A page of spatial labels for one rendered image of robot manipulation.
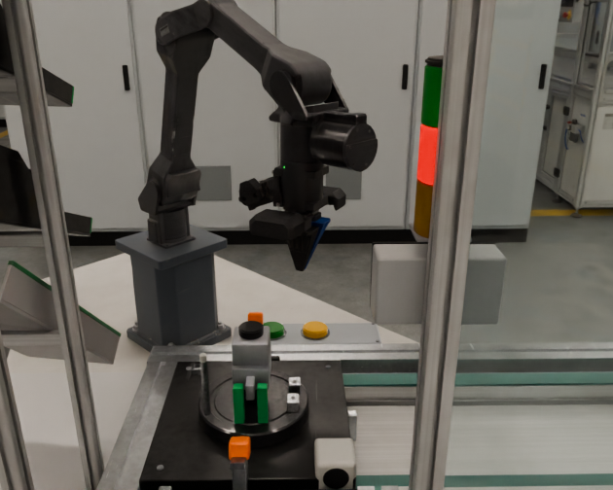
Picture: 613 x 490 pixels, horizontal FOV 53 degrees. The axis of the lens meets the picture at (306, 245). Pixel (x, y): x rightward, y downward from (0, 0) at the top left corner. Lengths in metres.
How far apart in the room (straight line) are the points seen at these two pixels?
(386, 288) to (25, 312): 0.38
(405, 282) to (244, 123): 3.16
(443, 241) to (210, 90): 3.21
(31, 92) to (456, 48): 0.39
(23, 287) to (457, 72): 0.48
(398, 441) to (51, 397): 0.57
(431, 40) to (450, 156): 3.21
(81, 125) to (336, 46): 1.56
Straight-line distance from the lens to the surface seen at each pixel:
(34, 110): 0.66
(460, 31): 0.50
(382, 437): 0.86
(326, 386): 0.86
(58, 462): 0.97
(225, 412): 0.78
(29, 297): 0.71
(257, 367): 0.74
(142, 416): 0.86
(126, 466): 0.79
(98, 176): 3.94
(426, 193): 0.55
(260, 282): 1.41
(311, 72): 0.77
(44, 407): 1.08
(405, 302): 0.59
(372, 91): 3.69
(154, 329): 1.15
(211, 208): 3.85
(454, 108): 0.51
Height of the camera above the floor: 1.46
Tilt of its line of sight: 22 degrees down
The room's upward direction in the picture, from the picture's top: straight up
